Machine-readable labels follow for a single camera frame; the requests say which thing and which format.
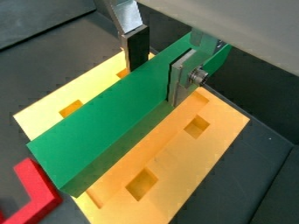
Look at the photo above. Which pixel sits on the yellow slotted board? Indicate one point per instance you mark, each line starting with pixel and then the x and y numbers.
pixel 175 145

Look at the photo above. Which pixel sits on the long green bar block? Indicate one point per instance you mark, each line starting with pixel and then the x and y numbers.
pixel 78 149

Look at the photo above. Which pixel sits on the red zigzag block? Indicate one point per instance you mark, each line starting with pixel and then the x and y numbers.
pixel 44 198

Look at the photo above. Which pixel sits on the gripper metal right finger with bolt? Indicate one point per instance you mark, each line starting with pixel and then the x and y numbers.
pixel 186 68

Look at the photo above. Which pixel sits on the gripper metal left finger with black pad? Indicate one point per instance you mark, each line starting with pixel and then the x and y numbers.
pixel 133 31

